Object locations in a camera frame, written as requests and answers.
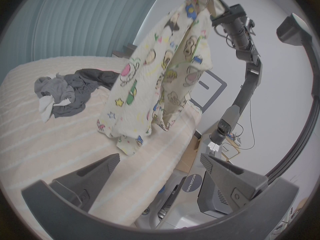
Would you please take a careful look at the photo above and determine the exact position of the grey bedside table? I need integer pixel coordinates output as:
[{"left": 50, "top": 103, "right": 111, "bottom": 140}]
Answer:
[{"left": 112, "top": 43, "right": 137, "bottom": 59}]

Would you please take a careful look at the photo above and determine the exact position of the white printed pyjama top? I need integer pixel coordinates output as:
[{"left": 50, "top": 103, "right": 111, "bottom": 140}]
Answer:
[{"left": 97, "top": 0, "right": 218, "bottom": 157}]

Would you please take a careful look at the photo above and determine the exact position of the bed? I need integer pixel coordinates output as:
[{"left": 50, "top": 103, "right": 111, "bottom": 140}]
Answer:
[{"left": 0, "top": 56, "right": 228, "bottom": 227}]

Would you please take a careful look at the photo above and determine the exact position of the blue-green curtain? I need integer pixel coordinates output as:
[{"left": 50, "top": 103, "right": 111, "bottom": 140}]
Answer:
[{"left": 2, "top": 0, "right": 173, "bottom": 71}]

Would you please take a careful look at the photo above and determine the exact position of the dark grey garment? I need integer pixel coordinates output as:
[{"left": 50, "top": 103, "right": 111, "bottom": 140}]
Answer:
[{"left": 51, "top": 74, "right": 99, "bottom": 118}]

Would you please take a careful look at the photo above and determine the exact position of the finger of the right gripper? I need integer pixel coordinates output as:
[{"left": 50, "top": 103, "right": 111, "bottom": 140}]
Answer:
[{"left": 211, "top": 0, "right": 230, "bottom": 19}]

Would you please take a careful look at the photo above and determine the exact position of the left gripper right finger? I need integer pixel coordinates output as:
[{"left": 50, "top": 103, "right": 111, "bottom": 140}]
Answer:
[{"left": 200, "top": 153, "right": 268, "bottom": 208}]

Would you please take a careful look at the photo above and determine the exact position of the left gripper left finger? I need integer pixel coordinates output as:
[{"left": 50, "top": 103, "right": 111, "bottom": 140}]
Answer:
[{"left": 51, "top": 153, "right": 120, "bottom": 211}]

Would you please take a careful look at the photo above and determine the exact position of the white garment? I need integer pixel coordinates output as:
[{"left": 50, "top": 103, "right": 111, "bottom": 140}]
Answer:
[{"left": 39, "top": 95, "right": 73, "bottom": 123}]

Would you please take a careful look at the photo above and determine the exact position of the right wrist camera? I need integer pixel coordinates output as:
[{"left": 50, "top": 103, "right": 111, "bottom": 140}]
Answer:
[{"left": 229, "top": 4, "right": 247, "bottom": 15}]

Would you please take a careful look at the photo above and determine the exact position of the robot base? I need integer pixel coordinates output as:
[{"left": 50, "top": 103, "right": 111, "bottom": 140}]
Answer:
[{"left": 135, "top": 130, "right": 235, "bottom": 231}]

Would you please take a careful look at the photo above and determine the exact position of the black garment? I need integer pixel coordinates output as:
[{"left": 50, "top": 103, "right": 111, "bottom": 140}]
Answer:
[{"left": 75, "top": 68, "right": 120, "bottom": 91}]

